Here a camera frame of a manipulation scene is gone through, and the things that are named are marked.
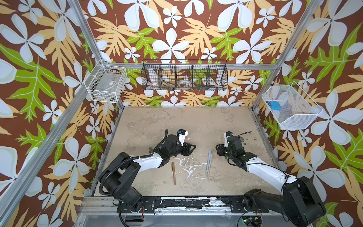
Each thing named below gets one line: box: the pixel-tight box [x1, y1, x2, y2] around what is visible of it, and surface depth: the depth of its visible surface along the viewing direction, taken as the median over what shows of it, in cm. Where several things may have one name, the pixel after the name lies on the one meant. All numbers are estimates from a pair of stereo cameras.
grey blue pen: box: [206, 150, 213, 174], surface depth 92 cm
